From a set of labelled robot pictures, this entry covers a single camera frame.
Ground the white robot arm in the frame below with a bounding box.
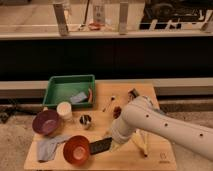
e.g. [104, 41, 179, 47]
[110, 96, 213, 161]

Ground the grey cloth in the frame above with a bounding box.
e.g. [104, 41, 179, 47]
[37, 135, 70, 162]

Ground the brown pine cone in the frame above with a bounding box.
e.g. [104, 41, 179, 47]
[113, 106, 122, 119]

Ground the small metal cup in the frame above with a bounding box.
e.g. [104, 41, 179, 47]
[79, 115, 92, 130]

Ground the wooden board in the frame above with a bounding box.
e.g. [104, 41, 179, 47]
[24, 83, 177, 171]

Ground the black eraser block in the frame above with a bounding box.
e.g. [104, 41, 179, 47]
[89, 137, 112, 155]

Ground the green plastic tray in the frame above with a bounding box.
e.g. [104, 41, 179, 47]
[43, 75, 95, 108]

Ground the grey sponge in tray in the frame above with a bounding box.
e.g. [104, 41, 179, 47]
[70, 92, 87, 104]

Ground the white paper cup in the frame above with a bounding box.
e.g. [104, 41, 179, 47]
[56, 102, 72, 121]

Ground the red item in tray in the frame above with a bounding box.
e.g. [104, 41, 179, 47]
[88, 88, 93, 103]

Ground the purple bowl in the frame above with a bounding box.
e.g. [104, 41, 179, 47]
[32, 109, 61, 136]

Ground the red-orange bowl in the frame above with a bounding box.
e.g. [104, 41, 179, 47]
[63, 135, 90, 166]

